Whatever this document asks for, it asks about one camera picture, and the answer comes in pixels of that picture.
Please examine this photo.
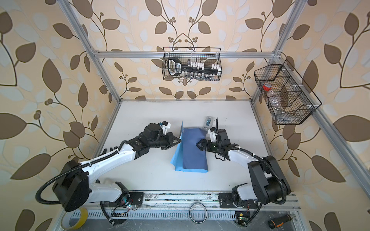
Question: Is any wall wire basket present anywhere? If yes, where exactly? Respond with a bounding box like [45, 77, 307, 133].
[162, 46, 223, 81]
[254, 60, 322, 125]

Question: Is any grey tape dispenser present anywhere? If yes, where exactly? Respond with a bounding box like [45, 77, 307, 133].
[203, 116, 214, 130]

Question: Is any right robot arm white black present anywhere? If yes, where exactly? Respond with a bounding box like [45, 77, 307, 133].
[197, 128, 291, 208]

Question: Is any grey ring on rail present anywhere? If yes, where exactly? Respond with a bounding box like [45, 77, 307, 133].
[189, 202, 208, 224]

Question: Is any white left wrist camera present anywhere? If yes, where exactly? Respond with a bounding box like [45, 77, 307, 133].
[159, 121, 171, 135]

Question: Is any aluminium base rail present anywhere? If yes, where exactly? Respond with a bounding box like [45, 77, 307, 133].
[62, 190, 301, 210]

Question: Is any orange black screwdriver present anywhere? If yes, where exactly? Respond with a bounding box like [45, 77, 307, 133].
[267, 215, 294, 229]

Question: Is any blue wrapping paper sheet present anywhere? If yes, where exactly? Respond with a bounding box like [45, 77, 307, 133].
[171, 124, 208, 173]

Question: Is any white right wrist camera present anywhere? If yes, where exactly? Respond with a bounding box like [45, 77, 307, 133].
[208, 130, 217, 142]

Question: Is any back wall wire basket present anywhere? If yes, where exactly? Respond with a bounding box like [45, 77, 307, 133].
[162, 46, 223, 81]

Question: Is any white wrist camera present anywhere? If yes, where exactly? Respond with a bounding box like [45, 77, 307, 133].
[159, 121, 171, 135]
[208, 130, 217, 142]

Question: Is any black adjustable wrench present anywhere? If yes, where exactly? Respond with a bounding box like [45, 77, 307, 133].
[100, 146, 118, 157]

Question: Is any yellow tape roll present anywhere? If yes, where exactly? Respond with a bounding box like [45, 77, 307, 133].
[61, 208, 88, 231]

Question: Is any right wall wire basket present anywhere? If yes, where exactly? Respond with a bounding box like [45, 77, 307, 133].
[254, 60, 322, 125]

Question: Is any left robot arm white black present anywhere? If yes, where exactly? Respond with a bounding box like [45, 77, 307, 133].
[35, 121, 181, 212]

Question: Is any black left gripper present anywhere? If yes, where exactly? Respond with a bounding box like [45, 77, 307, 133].
[148, 132, 183, 149]

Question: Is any black tool set in basket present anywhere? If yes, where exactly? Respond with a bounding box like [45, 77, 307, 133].
[165, 58, 222, 77]

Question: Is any red capped plastic bottle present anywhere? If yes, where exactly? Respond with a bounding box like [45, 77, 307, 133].
[263, 82, 274, 95]

